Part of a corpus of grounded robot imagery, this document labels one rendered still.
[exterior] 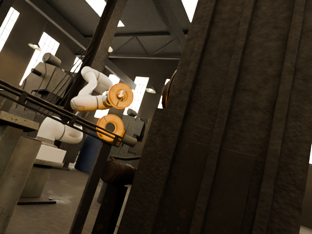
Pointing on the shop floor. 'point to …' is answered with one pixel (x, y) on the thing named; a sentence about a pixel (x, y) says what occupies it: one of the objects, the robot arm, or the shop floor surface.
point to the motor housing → (113, 195)
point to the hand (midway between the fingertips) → (121, 93)
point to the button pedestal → (11, 135)
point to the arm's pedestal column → (35, 186)
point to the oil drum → (87, 153)
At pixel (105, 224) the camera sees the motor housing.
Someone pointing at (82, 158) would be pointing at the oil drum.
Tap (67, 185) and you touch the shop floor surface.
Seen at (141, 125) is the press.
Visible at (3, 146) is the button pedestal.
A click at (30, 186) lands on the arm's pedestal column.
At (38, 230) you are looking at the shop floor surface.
